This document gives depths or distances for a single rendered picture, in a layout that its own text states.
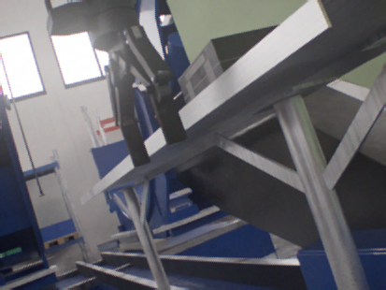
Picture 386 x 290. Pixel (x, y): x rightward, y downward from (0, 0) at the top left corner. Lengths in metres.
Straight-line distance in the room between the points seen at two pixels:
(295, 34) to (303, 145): 0.28
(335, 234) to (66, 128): 11.26
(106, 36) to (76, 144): 11.09
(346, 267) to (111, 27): 0.47
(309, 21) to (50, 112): 11.55
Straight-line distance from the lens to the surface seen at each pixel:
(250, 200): 1.24
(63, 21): 0.62
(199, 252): 4.39
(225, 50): 0.66
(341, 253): 0.66
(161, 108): 0.54
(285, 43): 0.41
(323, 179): 0.65
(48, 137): 11.68
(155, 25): 3.27
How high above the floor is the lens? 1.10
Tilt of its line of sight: 4 degrees up
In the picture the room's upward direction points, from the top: 20 degrees counter-clockwise
